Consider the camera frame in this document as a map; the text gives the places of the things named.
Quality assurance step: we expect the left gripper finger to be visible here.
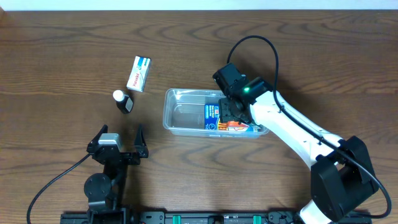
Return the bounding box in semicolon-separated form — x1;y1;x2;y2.
90;124;108;145
134;124;147;152

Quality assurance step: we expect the red white packet box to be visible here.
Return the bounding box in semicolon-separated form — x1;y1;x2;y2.
228;121;251;132

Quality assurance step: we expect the blue Kool Fever box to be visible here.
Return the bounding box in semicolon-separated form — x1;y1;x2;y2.
204;104;261;132

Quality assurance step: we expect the dark bottle white cap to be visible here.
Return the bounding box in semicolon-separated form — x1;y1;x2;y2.
113;90;134;114

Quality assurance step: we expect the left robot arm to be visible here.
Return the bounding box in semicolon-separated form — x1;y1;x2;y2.
84;125;149;223

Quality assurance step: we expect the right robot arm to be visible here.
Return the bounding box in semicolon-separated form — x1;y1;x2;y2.
213;63;379;223

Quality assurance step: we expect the clear plastic container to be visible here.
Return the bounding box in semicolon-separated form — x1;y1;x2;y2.
163;88;269;138

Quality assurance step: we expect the white Panadol box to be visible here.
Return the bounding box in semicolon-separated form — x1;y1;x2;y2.
126;56;152;92

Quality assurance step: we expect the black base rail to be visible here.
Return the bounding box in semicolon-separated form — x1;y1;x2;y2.
60;210;373;224

